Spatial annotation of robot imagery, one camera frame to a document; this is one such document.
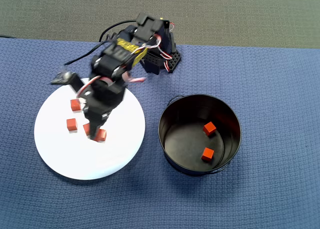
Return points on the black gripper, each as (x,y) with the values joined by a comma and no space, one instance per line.
(97,114)

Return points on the red cube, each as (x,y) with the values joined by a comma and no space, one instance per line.
(209,128)
(75,105)
(86,129)
(101,136)
(207,154)
(71,124)

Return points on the blue woven tablecloth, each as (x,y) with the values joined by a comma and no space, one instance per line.
(225,201)

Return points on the black metal bucket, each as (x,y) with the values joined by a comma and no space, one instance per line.
(190,109)

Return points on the white round plate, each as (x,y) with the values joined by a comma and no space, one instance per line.
(62,151)

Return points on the small wrist camera board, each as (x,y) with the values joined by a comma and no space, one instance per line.
(61,78)

